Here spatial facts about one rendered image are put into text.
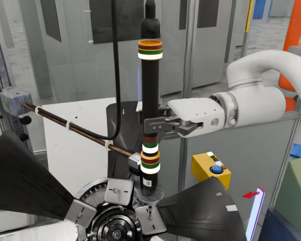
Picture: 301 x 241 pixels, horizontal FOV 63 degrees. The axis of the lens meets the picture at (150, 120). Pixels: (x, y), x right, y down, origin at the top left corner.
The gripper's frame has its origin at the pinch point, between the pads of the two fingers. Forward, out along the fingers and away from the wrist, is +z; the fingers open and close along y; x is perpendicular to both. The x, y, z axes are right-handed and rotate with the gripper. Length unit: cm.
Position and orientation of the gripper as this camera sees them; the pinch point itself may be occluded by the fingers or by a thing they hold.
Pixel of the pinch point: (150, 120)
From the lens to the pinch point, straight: 51.4
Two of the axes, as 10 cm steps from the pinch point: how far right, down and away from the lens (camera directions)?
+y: -3.0, -4.4, 8.5
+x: 0.1, -8.9, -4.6
